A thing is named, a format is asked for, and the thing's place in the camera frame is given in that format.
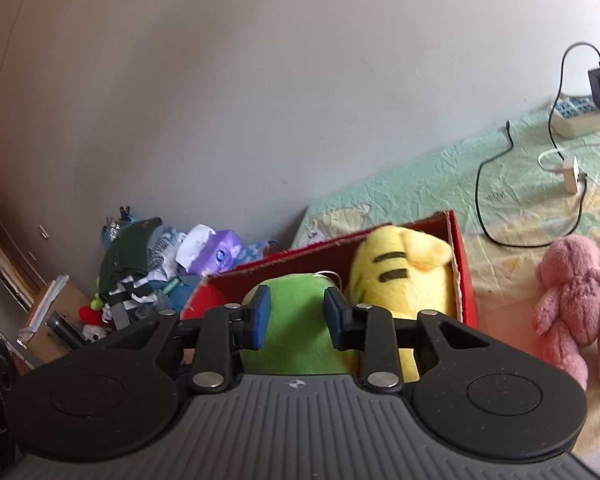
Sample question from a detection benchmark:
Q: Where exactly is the pink teddy bear plush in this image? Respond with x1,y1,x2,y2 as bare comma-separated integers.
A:
532,235,600,388

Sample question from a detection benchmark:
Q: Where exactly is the yellow tiger plush toy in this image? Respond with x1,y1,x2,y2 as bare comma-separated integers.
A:
343,224,456,384

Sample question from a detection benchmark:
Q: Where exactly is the green plush toy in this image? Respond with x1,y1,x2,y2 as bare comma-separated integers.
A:
240,273,358,375

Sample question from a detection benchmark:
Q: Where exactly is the cartoon print bed sheet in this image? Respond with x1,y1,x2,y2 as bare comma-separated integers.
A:
290,106,600,476

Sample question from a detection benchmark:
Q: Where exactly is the red cardboard box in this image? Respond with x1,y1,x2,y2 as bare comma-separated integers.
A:
181,210,478,328

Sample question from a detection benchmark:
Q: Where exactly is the white power strip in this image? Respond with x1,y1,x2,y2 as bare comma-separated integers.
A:
550,96,600,139

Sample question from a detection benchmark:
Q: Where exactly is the white USB cable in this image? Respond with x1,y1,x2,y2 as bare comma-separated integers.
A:
536,136,600,179

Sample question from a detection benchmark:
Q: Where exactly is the black charging cable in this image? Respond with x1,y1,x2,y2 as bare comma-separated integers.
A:
474,41,600,250

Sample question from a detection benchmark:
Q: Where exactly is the white USB charger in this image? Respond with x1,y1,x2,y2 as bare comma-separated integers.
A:
562,156,580,195

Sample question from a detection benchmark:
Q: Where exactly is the green striped garment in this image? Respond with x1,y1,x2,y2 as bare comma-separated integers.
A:
98,218,162,307

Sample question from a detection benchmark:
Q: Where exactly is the purple tissue pack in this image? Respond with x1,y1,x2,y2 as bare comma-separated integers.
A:
187,230,242,278

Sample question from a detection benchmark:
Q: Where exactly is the black cylinder flashlight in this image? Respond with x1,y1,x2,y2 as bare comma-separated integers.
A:
45,312,87,350

